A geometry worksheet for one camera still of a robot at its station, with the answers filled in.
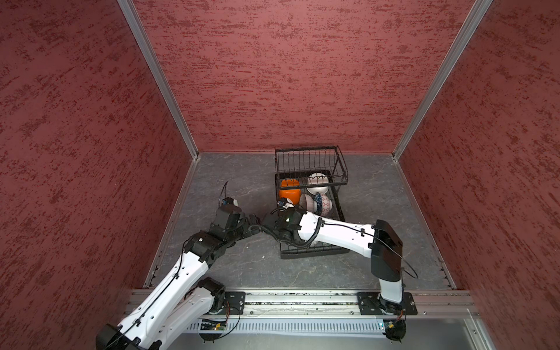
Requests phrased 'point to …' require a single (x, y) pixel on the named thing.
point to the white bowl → (317, 178)
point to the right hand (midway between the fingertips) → (308, 221)
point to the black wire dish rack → (299, 163)
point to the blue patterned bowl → (324, 203)
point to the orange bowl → (294, 195)
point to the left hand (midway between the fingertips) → (249, 228)
